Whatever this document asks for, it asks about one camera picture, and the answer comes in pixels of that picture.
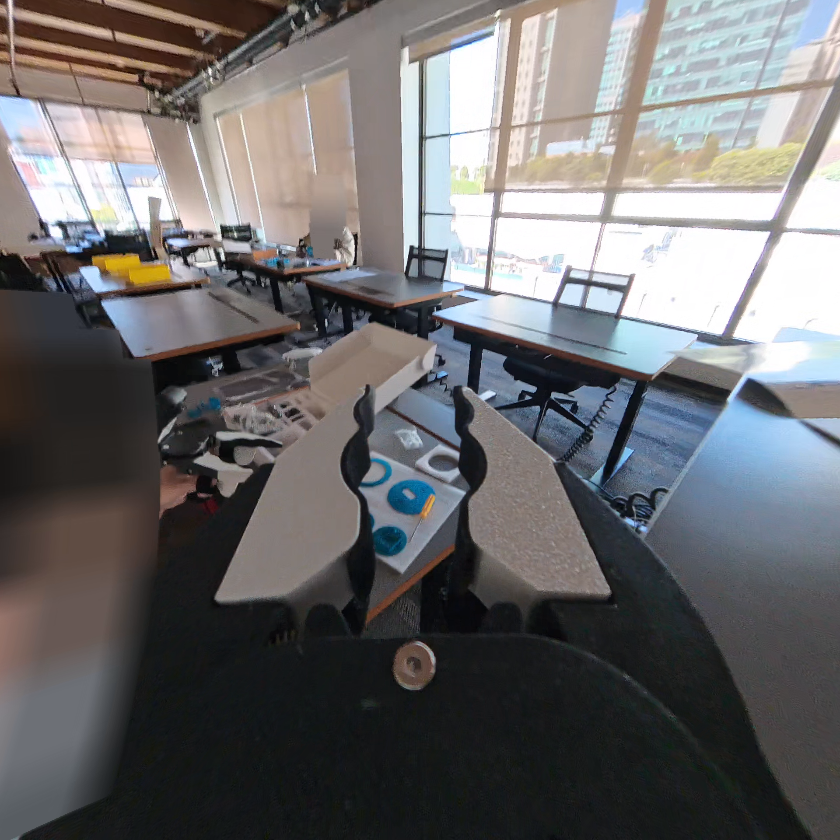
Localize wood-edged office desk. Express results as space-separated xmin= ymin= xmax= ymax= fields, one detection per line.
xmin=225 ymin=252 xmax=347 ymax=313
xmin=101 ymin=287 xmax=301 ymax=395
xmin=432 ymin=293 xmax=699 ymax=490
xmin=302 ymin=267 xmax=465 ymax=343
xmin=79 ymin=261 xmax=212 ymax=298

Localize beige roller blind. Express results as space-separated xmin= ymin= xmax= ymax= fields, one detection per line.
xmin=215 ymin=69 xmax=361 ymax=249

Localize white foam sheet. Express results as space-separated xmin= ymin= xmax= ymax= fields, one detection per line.
xmin=357 ymin=449 xmax=468 ymax=576

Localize yellow-handled screwdriver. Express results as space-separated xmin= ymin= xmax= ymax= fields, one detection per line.
xmin=407 ymin=493 xmax=438 ymax=543

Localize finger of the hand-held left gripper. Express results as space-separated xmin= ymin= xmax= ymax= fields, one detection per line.
xmin=202 ymin=461 xmax=258 ymax=497
xmin=215 ymin=431 xmax=284 ymax=465

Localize grey desk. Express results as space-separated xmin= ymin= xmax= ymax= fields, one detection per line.
xmin=157 ymin=367 xmax=475 ymax=624

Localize black office chair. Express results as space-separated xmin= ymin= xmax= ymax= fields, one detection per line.
xmin=553 ymin=265 xmax=637 ymax=321
xmin=404 ymin=245 xmax=450 ymax=280

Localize black coiled cable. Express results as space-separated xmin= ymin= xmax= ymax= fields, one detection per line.
xmin=556 ymin=386 xmax=619 ymax=465

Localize black floor cables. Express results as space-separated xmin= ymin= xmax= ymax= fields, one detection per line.
xmin=602 ymin=487 xmax=669 ymax=527

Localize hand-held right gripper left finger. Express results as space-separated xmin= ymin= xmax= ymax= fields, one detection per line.
xmin=214 ymin=384 xmax=379 ymax=636

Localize blue plate with rectangular slot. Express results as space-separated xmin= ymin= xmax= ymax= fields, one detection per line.
xmin=386 ymin=480 xmax=437 ymax=515

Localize large glass window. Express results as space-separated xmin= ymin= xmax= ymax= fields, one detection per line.
xmin=420 ymin=0 xmax=840 ymax=343

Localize white foam frame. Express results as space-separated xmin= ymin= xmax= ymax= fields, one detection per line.
xmin=414 ymin=444 xmax=464 ymax=485

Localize ceiling pipes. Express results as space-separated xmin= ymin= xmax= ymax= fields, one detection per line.
xmin=141 ymin=0 xmax=345 ymax=122

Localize person's left hand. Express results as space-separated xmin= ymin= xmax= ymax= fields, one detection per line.
xmin=161 ymin=468 xmax=199 ymax=521

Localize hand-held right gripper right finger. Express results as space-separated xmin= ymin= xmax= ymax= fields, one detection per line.
xmin=448 ymin=385 xmax=614 ymax=636

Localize orange and white cardboard box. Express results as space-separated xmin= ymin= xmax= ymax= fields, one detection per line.
xmin=307 ymin=320 xmax=438 ymax=417

